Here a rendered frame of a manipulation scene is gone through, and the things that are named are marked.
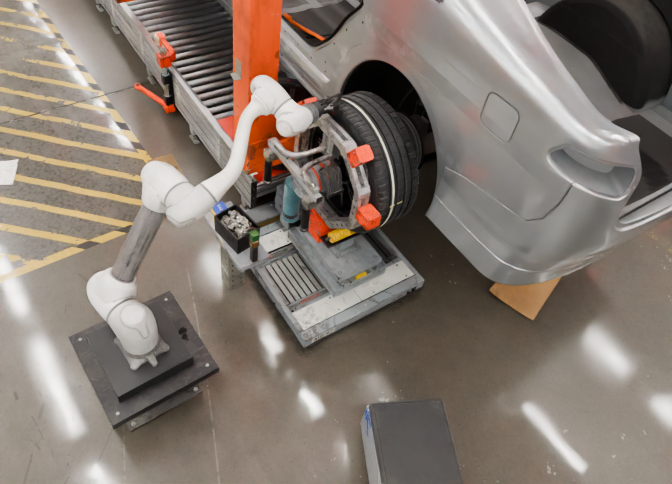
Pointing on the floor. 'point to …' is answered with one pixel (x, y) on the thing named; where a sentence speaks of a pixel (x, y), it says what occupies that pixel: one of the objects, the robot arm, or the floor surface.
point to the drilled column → (230, 271)
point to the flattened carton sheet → (525, 296)
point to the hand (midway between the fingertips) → (335, 98)
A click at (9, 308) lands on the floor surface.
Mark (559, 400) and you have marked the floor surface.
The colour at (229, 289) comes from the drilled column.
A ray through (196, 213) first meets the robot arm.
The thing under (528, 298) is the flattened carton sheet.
